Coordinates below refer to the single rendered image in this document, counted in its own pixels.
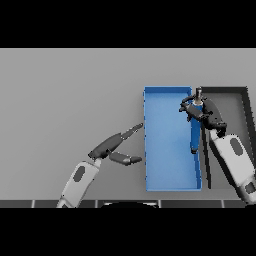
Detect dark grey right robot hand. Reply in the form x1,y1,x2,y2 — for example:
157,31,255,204
178,94,228,138

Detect dark grey bin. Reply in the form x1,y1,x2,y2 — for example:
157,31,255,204
196,85,256,190

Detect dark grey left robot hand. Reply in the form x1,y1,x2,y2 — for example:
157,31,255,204
87,122,145,167

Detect dark strip with pale lines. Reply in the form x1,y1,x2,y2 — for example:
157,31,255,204
0,199,256,209

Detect blue pipe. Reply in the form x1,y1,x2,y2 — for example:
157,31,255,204
189,86,204,155

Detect blue bin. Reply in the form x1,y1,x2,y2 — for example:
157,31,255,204
142,85,203,193

